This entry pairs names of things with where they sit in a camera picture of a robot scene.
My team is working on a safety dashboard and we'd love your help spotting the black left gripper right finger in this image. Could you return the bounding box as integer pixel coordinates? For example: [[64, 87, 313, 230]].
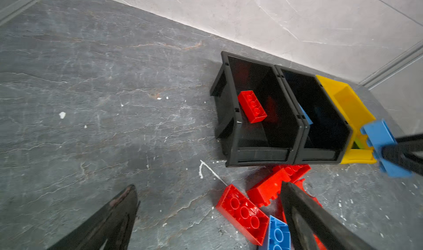
[[280, 182, 373, 250]]

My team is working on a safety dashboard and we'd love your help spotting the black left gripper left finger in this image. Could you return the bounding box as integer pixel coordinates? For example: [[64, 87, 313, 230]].
[[49, 185, 139, 250]]

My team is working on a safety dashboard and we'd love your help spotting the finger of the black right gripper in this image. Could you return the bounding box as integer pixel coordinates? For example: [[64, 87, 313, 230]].
[[395, 133, 423, 144], [382, 144, 423, 176]]

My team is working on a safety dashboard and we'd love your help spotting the blue square lego brick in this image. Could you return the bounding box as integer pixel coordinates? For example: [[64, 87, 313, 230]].
[[360, 120, 412, 178]]

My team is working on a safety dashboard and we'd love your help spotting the red arch lego piece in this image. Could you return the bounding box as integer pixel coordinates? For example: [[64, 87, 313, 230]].
[[280, 182, 328, 250]]

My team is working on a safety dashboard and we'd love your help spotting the red long lego brick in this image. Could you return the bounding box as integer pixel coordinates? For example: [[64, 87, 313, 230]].
[[247, 164, 311, 208]]

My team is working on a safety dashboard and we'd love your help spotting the red lego plate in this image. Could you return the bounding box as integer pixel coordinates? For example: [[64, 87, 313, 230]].
[[216, 185, 269, 246]]

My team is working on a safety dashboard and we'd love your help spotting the red lego brick bottom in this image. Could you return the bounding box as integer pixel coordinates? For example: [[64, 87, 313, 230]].
[[237, 90, 267, 123]]

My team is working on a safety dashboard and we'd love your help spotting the yellow plastic bin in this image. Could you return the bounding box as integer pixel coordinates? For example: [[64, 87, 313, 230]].
[[317, 75, 377, 164]]

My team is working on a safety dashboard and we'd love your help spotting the black plastic bin middle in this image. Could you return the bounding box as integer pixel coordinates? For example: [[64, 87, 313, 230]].
[[275, 65, 353, 165]]

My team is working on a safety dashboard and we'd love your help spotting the black plastic bin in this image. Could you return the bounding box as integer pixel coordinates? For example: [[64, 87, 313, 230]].
[[210, 51, 305, 167], [275, 65, 353, 165]]

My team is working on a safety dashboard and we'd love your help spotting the black plastic bin left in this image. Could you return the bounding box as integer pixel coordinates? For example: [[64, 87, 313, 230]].
[[210, 51, 305, 167]]

